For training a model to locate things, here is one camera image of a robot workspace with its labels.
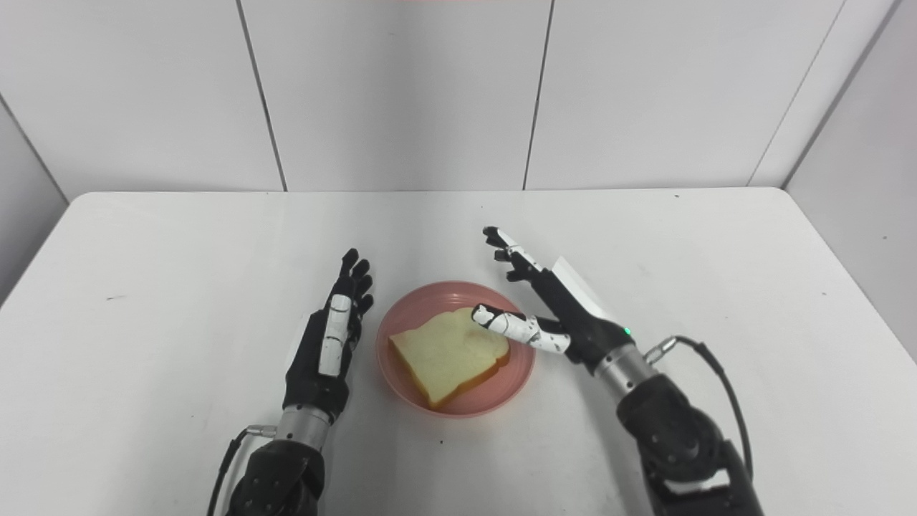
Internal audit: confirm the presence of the pink round plate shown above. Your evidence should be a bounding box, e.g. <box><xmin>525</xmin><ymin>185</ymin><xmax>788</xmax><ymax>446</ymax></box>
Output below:
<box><xmin>375</xmin><ymin>280</ymin><xmax>537</xmax><ymax>419</ymax></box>

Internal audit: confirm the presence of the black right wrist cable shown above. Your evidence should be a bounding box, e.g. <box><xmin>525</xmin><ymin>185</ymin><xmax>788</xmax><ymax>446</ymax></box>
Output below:
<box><xmin>643</xmin><ymin>335</ymin><xmax>754</xmax><ymax>481</ymax></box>

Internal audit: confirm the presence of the slice of white bread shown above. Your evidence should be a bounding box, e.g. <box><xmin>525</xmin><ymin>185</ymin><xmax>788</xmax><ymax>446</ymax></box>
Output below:
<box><xmin>388</xmin><ymin>308</ymin><xmax>512</xmax><ymax>411</ymax></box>

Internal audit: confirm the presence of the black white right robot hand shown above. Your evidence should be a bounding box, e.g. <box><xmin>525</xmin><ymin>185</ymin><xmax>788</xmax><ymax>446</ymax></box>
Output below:
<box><xmin>471</xmin><ymin>226</ymin><xmax>635</xmax><ymax>375</ymax></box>

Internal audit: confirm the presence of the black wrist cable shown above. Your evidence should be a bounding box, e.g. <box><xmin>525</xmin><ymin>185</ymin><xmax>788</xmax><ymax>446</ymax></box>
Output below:
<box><xmin>643</xmin><ymin>335</ymin><xmax>754</xmax><ymax>481</ymax></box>
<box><xmin>206</xmin><ymin>424</ymin><xmax>279</xmax><ymax>516</ymax></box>

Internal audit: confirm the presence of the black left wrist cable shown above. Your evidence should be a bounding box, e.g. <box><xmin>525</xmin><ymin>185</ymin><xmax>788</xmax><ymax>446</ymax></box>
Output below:
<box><xmin>206</xmin><ymin>424</ymin><xmax>279</xmax><ymax>516</ymax></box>

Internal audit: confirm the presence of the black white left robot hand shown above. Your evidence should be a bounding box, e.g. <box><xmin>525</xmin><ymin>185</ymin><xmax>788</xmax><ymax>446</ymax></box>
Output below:
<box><xmin>282</xmin><ymin>248</ymin><xmax>375</xmax><ymax>424</ymax></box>

